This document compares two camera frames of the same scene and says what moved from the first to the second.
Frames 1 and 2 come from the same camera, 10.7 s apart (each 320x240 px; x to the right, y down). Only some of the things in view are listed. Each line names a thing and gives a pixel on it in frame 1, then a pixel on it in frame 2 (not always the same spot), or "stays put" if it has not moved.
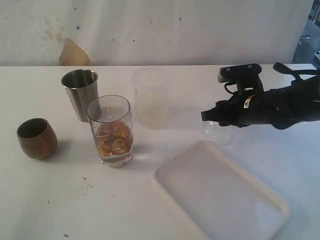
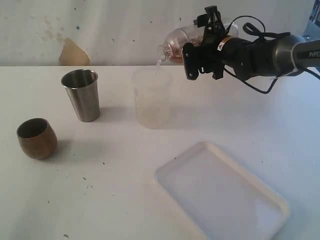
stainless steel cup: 82,86 stays put
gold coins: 113,138 to 177,53
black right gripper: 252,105 to 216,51
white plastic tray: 219,198 stays put
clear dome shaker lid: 212,130 to 173,48
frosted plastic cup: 151,87 stays put
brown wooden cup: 37,138 stays put
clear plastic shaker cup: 110,118 to 194,34
